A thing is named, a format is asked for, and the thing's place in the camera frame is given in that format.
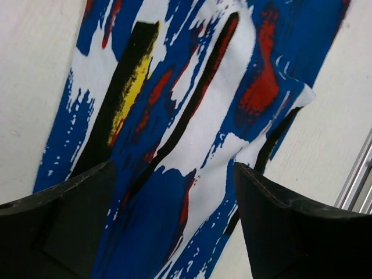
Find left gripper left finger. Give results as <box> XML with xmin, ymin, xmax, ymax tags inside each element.
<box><xmin>1</xmin><ymin>162</ymin><xmax>117</xmax><ymax>278</ymax></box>

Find blue patterned trousers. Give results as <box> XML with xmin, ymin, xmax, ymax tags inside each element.
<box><xmin>34</xmin><ymin>1</ymin><xmax>350</xmax><ymax>278</ymax></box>

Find aluminium rail frame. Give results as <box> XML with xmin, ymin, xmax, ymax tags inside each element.
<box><xmin>335</xmin><ymin>132</ymin><xmax>371</xmax><ymax>214</ymax></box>

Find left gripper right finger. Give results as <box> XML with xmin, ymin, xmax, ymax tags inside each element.
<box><xmin>233</xmin><ymin>163</ymin><xmax>371</xmax><ymax>278</ymax></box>

